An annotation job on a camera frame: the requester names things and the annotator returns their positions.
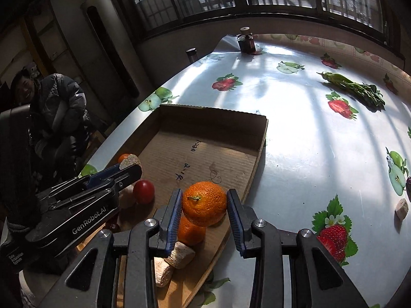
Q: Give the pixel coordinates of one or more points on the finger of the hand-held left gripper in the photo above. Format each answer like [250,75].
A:
[102,175]
[128,177]

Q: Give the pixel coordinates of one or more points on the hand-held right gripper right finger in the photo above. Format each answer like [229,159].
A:
[236,223]

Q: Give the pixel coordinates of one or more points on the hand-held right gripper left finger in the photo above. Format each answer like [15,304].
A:
[171,223]

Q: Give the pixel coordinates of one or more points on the small orange mandarin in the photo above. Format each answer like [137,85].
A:
[188,235]
[204,203]

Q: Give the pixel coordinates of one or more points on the red cherry tomato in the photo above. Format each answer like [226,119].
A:
[143,192]

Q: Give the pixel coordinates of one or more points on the large round beige food chunk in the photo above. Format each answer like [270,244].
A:
[126,199]

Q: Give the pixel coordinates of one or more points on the large wrinkled red date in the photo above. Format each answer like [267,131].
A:
[111,226]

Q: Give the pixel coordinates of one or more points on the shallow cardboard box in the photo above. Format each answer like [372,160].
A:
[199,154]

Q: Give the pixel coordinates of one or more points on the tiny orange kumquat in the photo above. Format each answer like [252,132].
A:
[122,158]

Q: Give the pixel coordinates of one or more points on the fruit-printed tablecloth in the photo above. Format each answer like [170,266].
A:
[289,134]

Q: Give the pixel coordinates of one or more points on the dark thermos bottle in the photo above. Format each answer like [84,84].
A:
[191,56]

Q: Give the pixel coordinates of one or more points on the white standing air conditioner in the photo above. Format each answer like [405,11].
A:
[112,22]

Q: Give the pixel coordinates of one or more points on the small dark red date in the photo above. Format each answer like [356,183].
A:
[408,184]

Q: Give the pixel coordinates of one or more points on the green leafy vegetable bunch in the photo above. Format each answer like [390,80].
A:
[353,89]

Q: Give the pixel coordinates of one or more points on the dark jar with round lid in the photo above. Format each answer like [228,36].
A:
[246,43]

